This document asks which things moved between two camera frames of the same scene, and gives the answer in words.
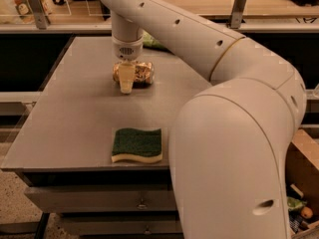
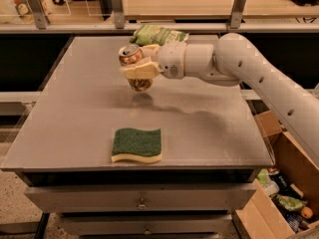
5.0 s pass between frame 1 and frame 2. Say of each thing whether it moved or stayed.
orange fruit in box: stayed
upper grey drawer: stayed
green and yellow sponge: stayed
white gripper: moved
